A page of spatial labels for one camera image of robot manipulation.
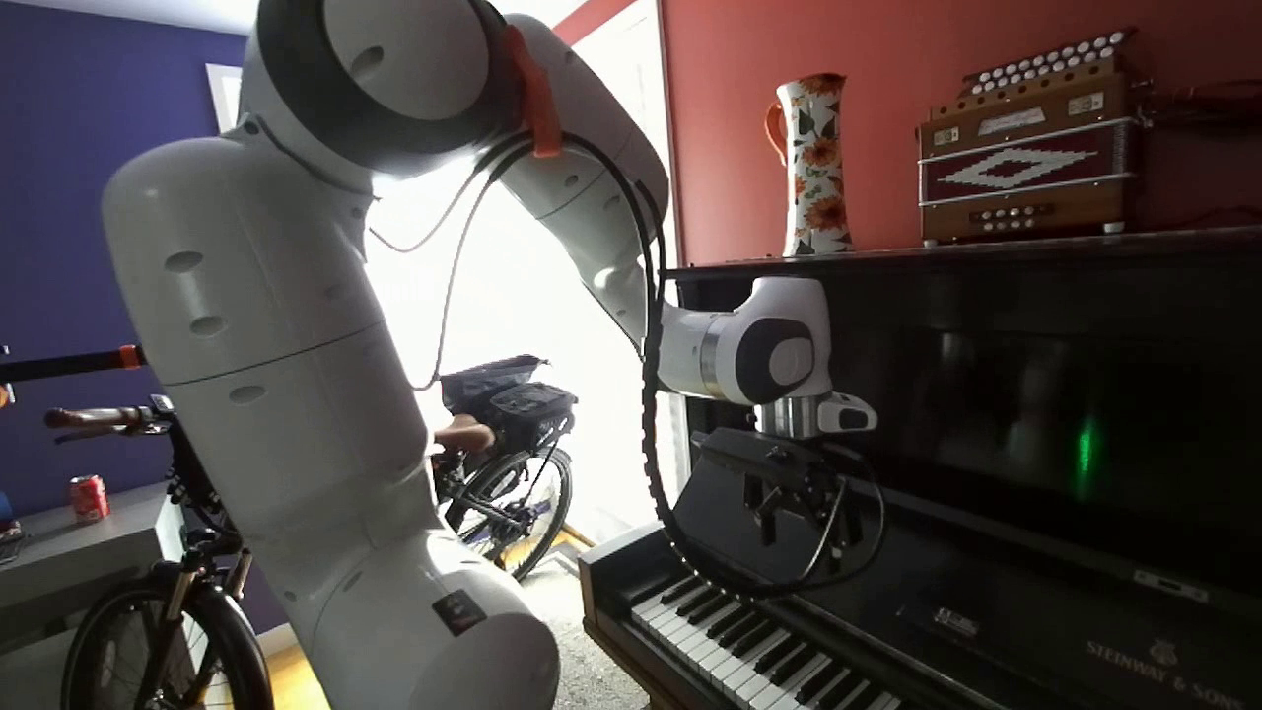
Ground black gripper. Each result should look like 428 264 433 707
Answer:
737 433 867 556

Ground black piano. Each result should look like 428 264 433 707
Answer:
575 223 1262 710

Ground black bicycle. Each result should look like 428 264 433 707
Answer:
41 391 584 710

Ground black bicycle rack bag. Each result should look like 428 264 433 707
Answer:
433 351 584 445

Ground bright window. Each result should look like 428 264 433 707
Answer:
203 0 685 556

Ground floral ceramic vase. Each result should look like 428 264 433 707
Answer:
762 69 856 264

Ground red soda can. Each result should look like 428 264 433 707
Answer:
67 468 113 527

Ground grey table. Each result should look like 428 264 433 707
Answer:
0 476 190 710

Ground black pole with red tape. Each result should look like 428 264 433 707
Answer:
0 340 152 386

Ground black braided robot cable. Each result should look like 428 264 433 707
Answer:
447 126 894 603

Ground brown red accordion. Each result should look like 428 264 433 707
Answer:
915 26 1143 248

